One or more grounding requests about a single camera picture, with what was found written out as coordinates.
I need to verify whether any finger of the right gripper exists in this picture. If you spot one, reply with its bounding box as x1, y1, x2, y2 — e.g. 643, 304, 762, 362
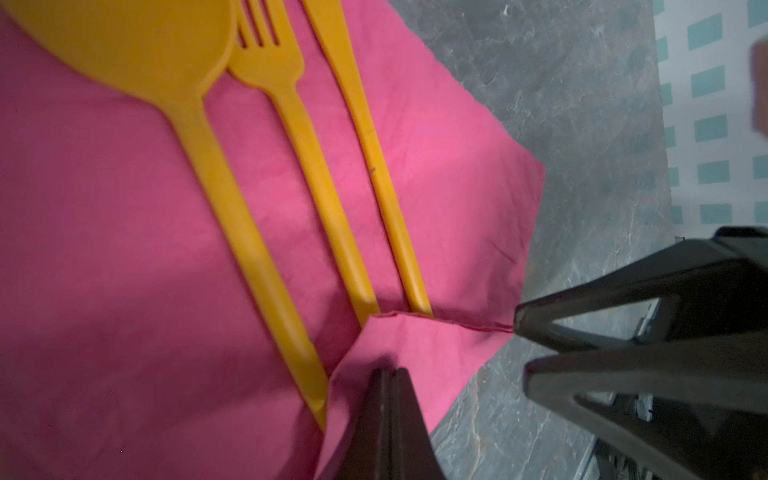
514, 227, 767, 351
524, 332, 767, 479

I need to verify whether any yellow plastic fork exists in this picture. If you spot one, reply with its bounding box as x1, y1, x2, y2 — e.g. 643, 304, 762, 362
229, 1, 380, 325

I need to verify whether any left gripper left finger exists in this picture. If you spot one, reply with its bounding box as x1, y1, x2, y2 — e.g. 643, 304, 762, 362
336, 369, 392, 479

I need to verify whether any yellow plastic spoon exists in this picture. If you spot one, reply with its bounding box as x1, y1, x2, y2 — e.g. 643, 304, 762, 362
1, 1, 328, 429

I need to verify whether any magenta paper napkin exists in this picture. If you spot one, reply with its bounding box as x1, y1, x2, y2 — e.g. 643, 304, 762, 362
1, 1, 546, 479

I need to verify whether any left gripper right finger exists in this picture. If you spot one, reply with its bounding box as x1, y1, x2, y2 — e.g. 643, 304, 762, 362
390, 368, 446, 480

